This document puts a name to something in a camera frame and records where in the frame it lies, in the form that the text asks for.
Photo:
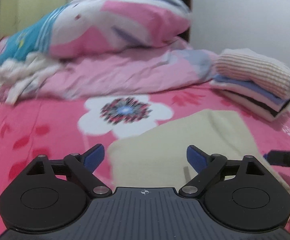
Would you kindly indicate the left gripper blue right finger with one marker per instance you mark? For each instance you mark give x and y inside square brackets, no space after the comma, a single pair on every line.
[208,168]

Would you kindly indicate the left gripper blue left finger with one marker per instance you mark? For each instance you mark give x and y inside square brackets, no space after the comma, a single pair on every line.
[81,168]

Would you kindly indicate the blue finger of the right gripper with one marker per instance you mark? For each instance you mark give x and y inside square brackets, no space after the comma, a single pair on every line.
[278,158]

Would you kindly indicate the beige zip hoodie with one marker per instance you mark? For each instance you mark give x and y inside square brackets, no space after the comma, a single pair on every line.
[157,158]

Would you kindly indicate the stack of folded clothes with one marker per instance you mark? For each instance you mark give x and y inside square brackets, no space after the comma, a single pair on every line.
[251,96]

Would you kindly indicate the pink magenta floral bed blanket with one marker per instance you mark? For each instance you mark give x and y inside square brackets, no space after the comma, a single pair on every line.
[56,128]

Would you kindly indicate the light pink quilt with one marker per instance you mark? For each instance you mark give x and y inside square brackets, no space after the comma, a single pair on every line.
[132,71]

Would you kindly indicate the crumpled white cloth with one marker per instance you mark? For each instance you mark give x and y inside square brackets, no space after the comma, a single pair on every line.
[18,77]

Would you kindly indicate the large pink blue cartoon pillow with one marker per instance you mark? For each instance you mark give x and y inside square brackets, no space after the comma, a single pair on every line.
[89,27]

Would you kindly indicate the yellow-green wardrobe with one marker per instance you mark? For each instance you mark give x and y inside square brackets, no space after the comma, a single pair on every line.
[16,15]

